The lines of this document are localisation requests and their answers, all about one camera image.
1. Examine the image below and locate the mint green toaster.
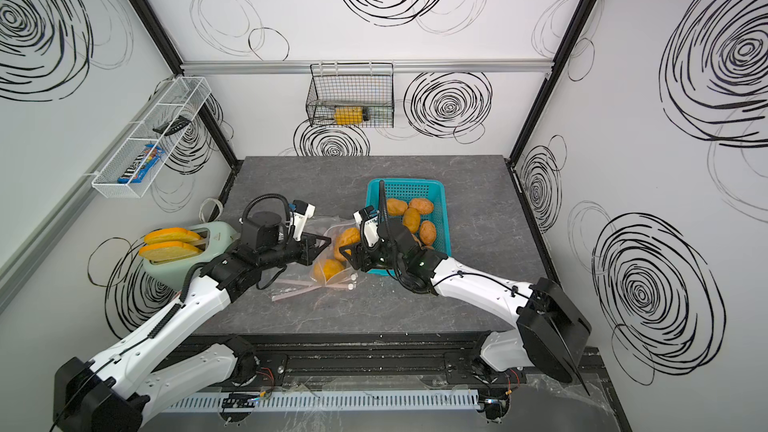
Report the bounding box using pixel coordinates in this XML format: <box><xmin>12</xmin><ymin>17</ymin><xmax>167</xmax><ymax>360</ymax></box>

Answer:
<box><xmin>139</xmin><ymin>221</ymin><xmax>240</xmax><ymax>291</ymax></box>

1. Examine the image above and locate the potato top right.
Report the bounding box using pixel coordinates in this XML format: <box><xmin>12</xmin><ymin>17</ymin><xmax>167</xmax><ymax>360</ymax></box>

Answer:
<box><xmin>409</xmin><ymin>197</ymin><xmax>434</xmax><ymax>215</ymax></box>

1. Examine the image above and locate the lower toast slice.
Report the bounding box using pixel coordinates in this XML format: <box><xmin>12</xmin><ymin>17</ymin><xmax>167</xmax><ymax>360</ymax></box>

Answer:
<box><xmin>139</xmin><ymin>242</ymin><xmax>202</xmax><ymax>263</ymax></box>

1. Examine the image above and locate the potato centre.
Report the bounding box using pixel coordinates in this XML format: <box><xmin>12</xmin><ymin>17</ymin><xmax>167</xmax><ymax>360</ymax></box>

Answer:
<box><xmin>402</xmin><ymin>207</ymin><xmax>421</xmax><ymax>234</ymax></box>

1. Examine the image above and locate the black wire wall basket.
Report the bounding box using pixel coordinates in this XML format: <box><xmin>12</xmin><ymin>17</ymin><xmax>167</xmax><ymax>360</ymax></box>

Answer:
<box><xmin>305</xmin><ymin>61</ymin><xmax>395</xmax><ymax>128</ymax></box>

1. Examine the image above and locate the white toaster cable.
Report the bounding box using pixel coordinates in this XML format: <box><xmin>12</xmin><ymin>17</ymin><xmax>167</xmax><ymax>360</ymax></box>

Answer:
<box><xmin>199</xmin><ymin>197</ymin><xmax>224</xmax><ymax>224</ymax></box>

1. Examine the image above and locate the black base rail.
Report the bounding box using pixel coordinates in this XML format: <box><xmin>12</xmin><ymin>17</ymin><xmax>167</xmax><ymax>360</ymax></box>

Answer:
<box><xmin>161</xmin><ymin>332</ymin><xmax>607</xmax><ymax>388</ymax></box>

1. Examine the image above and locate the clear zipper bag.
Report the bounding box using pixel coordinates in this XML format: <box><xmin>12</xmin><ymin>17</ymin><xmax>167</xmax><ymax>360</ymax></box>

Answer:
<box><xmin>268</xmin><ymin>217</ymin><xmax>358</xmax><ymax>302</ymax></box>

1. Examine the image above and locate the teal plastic basket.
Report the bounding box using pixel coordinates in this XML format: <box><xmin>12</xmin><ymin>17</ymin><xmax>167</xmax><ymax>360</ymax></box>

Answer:
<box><xmin>366</xmin><ymin>178</ymin><xmax>452</xmax><ymax>255</ymax></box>

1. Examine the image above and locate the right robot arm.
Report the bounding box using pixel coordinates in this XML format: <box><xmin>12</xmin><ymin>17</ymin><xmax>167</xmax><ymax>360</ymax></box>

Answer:
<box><xmin>339</xmin><ymin>219</ymin><xmax>592</xmax><ymax>384</ymax></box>

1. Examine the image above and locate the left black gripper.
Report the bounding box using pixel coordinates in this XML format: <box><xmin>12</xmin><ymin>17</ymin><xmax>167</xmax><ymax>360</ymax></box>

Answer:
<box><xmin>260</xmin><ymin>231</ymin><xmax>332</xmax><ymax>272</ymax></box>

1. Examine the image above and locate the potato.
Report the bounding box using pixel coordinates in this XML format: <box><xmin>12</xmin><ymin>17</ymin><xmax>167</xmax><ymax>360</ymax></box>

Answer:
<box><xmin>409</xmin><ymin>197</ymin><xmax>434</xmax><ymax>215</ymax></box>
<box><xmin>418</xmin><ymin>220</ymin><xmax>437</xmax><ymax>246</ymax></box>
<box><xmin>402</xmin><ymin>207</ymin><xmax>421</xmax><ymax>234</ymax></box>

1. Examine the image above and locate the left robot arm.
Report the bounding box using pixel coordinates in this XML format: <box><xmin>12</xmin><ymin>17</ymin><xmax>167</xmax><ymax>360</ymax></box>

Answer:
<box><xmin>52</xmin><ymin>201</ymin><xmax>331</xmax><ymax>431</ymax></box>

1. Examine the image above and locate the upper toast slice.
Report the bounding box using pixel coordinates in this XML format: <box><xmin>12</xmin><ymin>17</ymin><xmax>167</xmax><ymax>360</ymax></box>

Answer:
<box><xmin>144</xmin><ymin>227</ymin><xmax>202</xmax><ymax>245</ymax></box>

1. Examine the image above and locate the toast slice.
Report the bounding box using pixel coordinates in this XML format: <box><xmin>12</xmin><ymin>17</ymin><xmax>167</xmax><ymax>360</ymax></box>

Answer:
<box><xmin>139</xmin><ymin>242</ymin><xmax>202</xmax><ymax>263</ymax></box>
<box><xmin>144</xmin><ymin>227</ymin><xmax>202</xmax><ymax>245</ymax></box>

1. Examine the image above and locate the potato bagged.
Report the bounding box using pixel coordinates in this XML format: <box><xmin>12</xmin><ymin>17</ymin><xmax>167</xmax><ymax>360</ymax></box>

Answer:
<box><xmin>320</xmin><ymin>259</ymin><xmax>346</xmax><ymax>281</ymax></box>
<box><xmin>333</xmin><ymin>227</ymin><xmax>361</xmax><ymax>262</ymax></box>
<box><xmin>386</xmin><ymin>198</ymin><xmax>409</xmax><ymax>217</ymax></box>

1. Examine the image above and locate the white wire shelf basket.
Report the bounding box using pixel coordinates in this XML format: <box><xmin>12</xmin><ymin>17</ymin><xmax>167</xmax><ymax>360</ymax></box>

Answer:
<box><xmin>91</xmin><ymin>76</ymin><xmax>211</xmax><ymax>199</ymax></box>

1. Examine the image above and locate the blue candy packet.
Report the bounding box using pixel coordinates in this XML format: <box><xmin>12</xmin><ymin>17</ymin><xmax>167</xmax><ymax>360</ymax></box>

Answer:
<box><xmin>117</xmin><ymin>144</ymin><xmax>165</xmax><ymax>184</ymax></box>

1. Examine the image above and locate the yellow item in basket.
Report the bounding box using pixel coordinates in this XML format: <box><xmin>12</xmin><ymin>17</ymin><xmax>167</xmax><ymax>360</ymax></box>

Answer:
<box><xmin>333</xmin><ymin>106</ymin><xmax>367</xmax><ymax>126</ymax></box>

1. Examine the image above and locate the black remote control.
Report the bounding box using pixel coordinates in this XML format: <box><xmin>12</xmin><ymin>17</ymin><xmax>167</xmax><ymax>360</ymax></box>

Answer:
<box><xmin>152</xmin><ymin>116</ymin><xmax>191</xmax><ymax>137</ymax></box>

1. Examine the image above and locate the potato right middle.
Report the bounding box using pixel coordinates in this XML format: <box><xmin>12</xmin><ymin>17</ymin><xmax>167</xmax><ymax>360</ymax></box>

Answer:
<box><xmin>418</xmin><ymin>220</ymin><xmax>437</xmax><ymax>246</ymax></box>

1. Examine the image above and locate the white slotted cable duct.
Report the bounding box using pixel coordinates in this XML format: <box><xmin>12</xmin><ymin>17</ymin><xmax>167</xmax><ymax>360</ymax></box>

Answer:
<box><xmin>166</xmin><ymin>389</ymin><xmax>481</xmax><ymax>414</ymax></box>

